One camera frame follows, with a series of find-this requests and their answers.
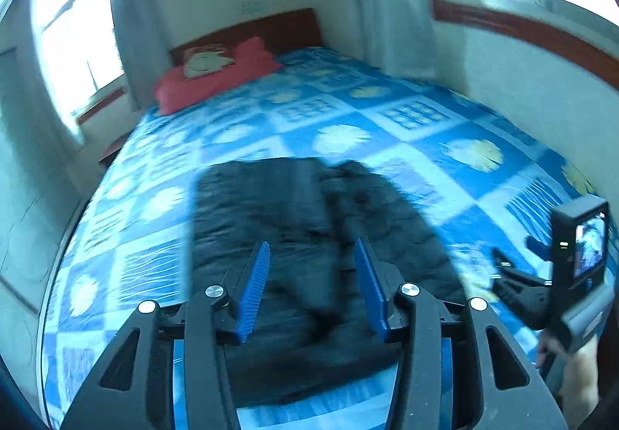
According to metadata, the cartoon print pillow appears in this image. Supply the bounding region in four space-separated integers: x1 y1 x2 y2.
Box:
181 43 239 82

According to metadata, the white curtain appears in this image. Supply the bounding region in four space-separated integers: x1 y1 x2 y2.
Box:
345 0 438 80
110 0 162 114

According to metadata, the red pillow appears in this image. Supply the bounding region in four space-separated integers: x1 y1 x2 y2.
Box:
154 38 284 116

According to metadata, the white glass door wardrobe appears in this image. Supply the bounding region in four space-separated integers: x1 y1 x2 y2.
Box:
0 121 88 329

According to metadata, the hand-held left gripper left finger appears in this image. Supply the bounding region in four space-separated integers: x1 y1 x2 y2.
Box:
60 241 272 430

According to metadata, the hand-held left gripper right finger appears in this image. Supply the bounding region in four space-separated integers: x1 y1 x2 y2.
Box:
354 238 569 430

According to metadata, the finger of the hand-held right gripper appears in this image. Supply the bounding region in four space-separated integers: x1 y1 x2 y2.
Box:
526 235 552 263
490 246 551 330

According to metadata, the dark wooden nightstand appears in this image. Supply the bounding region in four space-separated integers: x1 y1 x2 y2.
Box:
99 130 131 170

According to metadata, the red-brown window sill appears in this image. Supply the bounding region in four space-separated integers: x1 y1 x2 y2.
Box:
432 0 619 90
75 87 129 124

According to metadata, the person's right hand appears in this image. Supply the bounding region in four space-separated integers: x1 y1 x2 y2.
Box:
535 330 563 370

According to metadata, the black quilted down jacket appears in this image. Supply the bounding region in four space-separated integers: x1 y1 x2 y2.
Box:
191 158 467 406

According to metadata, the dark wooden headboard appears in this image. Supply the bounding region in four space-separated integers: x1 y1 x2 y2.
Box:
169 8 324 66

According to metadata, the person's right forearm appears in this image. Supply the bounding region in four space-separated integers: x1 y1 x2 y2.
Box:
556 340 603 412

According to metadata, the blue patterned bed sheet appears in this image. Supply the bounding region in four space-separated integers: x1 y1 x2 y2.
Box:
36 46 600 430

